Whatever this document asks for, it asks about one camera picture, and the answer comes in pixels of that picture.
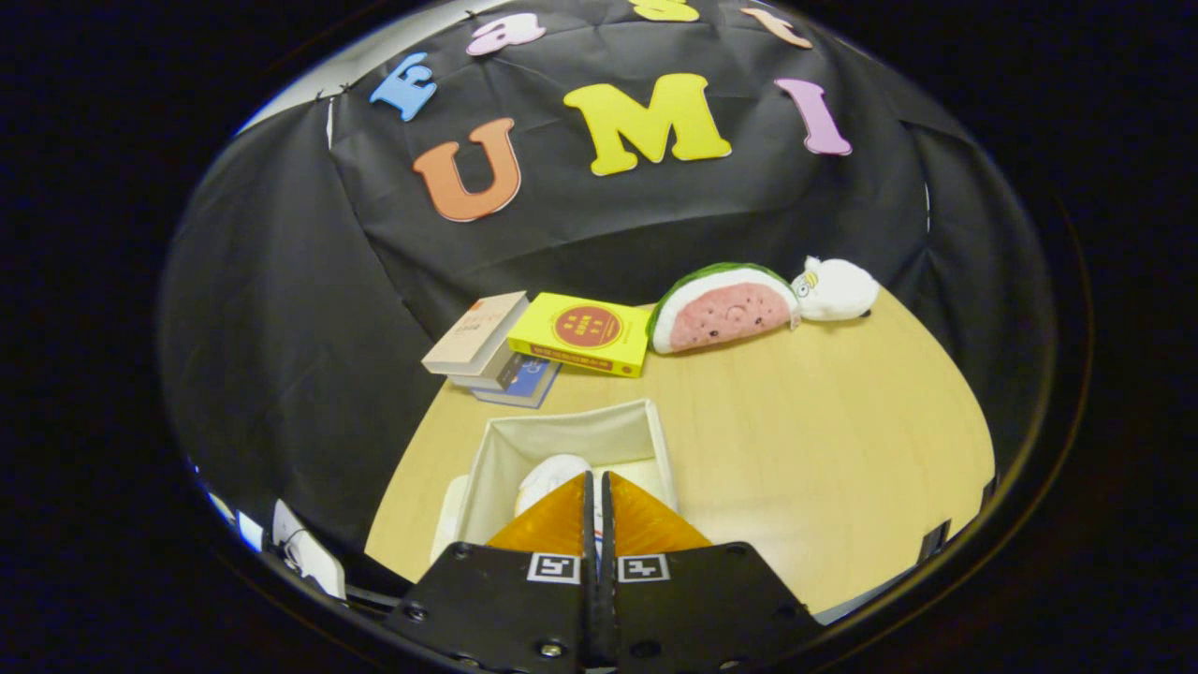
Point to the grey cover book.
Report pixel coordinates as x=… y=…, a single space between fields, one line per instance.
x=496 y=377

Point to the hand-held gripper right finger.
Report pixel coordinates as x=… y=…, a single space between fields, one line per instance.
x=693 y=608

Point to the yellow book with red circle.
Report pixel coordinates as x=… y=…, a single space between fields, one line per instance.
x=538 y=323

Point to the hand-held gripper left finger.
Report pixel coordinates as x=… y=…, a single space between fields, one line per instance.
x=505 y=608

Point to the watermelon slice plush toy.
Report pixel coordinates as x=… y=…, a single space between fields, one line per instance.
x=721 y=318

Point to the white canvas shoe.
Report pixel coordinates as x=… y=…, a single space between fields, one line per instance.
x=552 y=477

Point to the blue cover book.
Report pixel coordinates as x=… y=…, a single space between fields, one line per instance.
x=529 y=384

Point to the cream fabric storage box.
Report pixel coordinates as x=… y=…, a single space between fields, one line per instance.
x=562 y=435

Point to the lit screen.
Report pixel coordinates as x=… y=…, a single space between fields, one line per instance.
x=249 y=531

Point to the white plush toy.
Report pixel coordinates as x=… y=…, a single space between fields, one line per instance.
x=838 y=290

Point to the beige cover book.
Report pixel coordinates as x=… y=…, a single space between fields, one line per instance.
x=473 y=332

